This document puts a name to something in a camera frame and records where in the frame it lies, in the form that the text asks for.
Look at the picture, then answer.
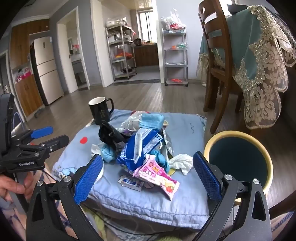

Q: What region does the white tissue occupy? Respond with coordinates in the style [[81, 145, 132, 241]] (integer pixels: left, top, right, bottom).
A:
[[168, 154, 193, 176]]

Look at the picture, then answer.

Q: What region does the pink snack wrapper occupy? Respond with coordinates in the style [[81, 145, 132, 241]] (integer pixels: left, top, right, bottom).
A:
[[133, 154, 180, 201]]

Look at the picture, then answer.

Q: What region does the blue white wipes package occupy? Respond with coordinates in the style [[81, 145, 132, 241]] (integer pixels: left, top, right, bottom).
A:
[[116, 128, 164, 172]]

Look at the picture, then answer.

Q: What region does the clear plastic bag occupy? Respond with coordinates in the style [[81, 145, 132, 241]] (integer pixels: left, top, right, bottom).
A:
[[116, 110, 147, 136]]

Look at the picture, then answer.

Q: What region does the light blue face mask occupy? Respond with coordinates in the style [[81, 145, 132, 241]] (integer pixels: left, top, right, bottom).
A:
[[139, 113, 165, 131]]

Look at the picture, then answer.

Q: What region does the person's left hand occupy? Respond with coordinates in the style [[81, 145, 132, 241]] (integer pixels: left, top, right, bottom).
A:
[[0, 172, 35, 201]]

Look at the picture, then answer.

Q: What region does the teal bin with yellow rim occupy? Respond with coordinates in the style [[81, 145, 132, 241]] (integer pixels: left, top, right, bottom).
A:
[[204, 131, 273, 195]]

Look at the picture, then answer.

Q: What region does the small blue white sachet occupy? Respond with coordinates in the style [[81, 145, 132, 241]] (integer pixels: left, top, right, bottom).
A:
[[118, 175, 144, 191]]

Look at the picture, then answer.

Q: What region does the black crumpled bag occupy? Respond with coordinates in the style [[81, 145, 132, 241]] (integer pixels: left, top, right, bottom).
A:
[[98, 120, 130, 152]]

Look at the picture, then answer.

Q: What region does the silver foil wrapper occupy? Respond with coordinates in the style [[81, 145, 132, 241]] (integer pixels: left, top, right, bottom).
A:
[[162, 128, 174, 159]]

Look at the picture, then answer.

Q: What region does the black mug white inside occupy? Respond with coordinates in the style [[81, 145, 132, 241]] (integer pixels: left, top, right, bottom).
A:
[[88, 96, 114, 125]]

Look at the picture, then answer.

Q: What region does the white refrigerator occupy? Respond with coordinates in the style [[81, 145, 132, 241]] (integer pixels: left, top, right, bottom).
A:
[[30, 37, 64, 106]]

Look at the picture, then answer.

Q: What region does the metal kitchen shelf rack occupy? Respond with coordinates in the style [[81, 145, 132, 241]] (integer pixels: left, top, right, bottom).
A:
[[105, 19, 137, 81]]

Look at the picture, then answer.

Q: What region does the teal lace tablecloth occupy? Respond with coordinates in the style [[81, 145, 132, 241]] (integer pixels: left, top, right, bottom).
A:
[[197, 5, 295, 130]]

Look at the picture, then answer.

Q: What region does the grey plastic shelf trolley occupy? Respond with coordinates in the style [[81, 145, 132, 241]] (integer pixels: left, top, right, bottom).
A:
[[162, 28, 189, 87]]

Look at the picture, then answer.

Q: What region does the wooden dining chair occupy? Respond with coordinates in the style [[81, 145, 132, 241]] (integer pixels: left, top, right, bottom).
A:
[[199, 0, 243, 134]]

